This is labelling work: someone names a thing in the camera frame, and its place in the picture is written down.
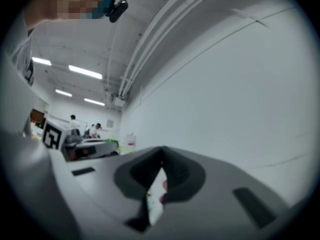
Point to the clear plastic bag red labels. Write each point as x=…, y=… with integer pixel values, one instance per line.
x=130, y=140

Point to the black head camera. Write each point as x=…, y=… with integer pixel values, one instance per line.
x=117, y=11

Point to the wall poster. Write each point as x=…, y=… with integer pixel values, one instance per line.
x=110, y=123

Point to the white ceiling light bar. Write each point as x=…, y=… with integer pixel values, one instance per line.
x=63, y=93
x=94, y=101
x=85, y=72
x=41, y=61

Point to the white ceiling junction box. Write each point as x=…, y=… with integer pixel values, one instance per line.
x=118, y=101

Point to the white ceiling pipes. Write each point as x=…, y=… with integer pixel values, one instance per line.
x=135, y=59

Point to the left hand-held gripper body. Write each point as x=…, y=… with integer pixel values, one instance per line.
x=53, y=135

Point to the grey shirt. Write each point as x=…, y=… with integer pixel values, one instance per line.
x=17, y=84

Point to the brown wooden cabinet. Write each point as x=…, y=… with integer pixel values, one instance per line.
x=37, y=117

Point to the person's head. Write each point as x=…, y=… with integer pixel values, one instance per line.
x=65, y=1

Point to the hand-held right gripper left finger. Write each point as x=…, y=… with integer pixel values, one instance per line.
x=105, y=196

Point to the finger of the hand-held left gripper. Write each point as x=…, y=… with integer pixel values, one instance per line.
x=102, y=146

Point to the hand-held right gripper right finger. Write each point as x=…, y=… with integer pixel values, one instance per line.
x=215, y=204

